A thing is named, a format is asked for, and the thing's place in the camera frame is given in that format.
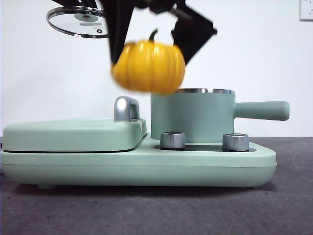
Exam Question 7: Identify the glass lid green knob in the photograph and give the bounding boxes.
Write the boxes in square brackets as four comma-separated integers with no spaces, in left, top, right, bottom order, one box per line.
[45,6,111,39]

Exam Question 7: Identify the yellow toy pumpkin green stem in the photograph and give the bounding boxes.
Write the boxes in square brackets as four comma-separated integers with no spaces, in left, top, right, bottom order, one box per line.
[110,29,186,95]

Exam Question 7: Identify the silver control knob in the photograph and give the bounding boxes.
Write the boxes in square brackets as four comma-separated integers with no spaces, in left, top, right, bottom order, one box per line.
[160,131,186,150]
[222,133,250,151]

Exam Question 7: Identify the mint green grill cover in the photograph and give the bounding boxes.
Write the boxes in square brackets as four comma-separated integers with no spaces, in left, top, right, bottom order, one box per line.
[1,118,148,153]

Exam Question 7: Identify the mint green breakfast machine base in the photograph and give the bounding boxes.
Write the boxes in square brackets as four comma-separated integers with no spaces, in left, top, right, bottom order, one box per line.
[0,133,277,190]

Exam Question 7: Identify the mint green pot with handle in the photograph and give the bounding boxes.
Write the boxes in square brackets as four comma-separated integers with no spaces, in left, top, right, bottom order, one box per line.
[150,87,291,144]

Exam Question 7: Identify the silver grill cover handle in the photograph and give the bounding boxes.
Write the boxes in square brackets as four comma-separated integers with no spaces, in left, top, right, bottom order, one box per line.
[113,96,141,122]

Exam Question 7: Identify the white wall socket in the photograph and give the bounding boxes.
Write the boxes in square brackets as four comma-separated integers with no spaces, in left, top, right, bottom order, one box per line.
[299,0,313,22]

